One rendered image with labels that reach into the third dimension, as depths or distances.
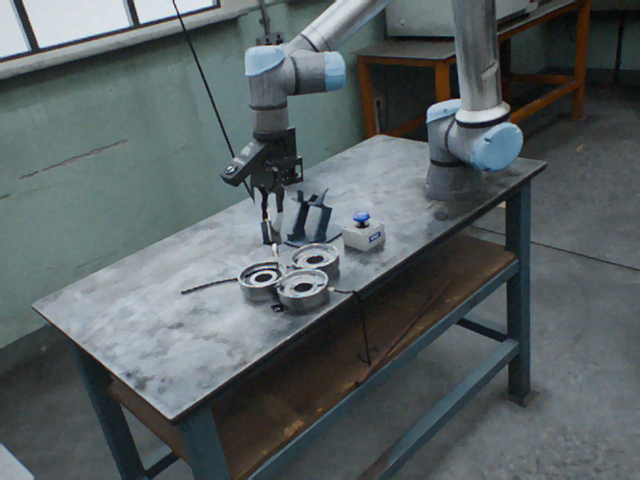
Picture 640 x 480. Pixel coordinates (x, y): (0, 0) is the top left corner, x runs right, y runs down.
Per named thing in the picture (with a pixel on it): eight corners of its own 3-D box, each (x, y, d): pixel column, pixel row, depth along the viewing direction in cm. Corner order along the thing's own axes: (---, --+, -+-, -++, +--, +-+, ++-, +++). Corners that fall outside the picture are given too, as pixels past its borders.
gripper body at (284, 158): (305, 185, 129) (301, 127, 125) (272, 195, 124) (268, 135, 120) (281, 177, 135) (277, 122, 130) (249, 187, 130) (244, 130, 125)
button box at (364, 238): (366, 252, 141) (363, 233, 139) (343, 245, 146) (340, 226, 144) (389, 237, 146) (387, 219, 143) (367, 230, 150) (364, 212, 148)
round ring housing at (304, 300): (276, 315, 124) (272, 298, 122) (284, 287, 133) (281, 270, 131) (328, 312, 122) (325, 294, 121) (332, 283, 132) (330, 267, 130)
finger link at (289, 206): (303, 228, 131) (297, 185, 129) (281, 235, 128) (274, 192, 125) (293, 226, 134) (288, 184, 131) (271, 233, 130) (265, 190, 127)
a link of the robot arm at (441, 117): (460, 141, 166) (458, 90, 160) (490, 154, 154) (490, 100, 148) (419, 153, 163) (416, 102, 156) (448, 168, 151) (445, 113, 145)
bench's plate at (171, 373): (172, 429, 104) (170, 419, 103) (32, 310, 145) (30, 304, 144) (547, 169, 171) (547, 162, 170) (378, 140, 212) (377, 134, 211)
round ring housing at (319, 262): (343, 257, 141) (340, 241, 139) (337, 283, 132) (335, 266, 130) (297, 260, 143) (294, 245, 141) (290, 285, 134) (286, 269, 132)
